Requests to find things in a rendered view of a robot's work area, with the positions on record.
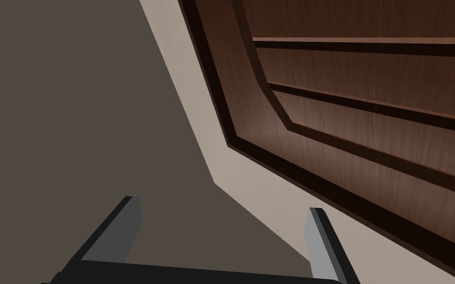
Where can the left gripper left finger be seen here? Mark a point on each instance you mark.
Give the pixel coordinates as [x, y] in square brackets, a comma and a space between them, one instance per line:
[113, 236]

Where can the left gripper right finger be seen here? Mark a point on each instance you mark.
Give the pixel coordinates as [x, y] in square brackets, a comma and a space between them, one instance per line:
[325, 248]

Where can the dark brown wooden door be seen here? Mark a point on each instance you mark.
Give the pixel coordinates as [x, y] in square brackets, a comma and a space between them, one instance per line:
[369, 98]

